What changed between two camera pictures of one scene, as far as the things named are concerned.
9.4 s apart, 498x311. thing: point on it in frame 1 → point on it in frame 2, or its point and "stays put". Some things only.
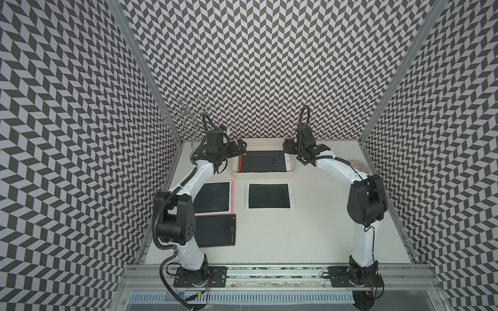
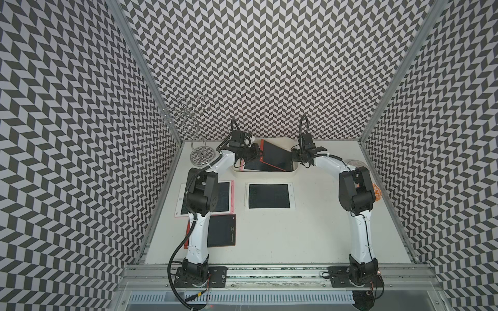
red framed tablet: (258, 163) → (275, 156)
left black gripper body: (231, 150) → (249, 153)
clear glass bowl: (360, 166) stays put
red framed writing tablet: (215, 230) stays put
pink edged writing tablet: (215, 197) stays put
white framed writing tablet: (269, 196) stays put
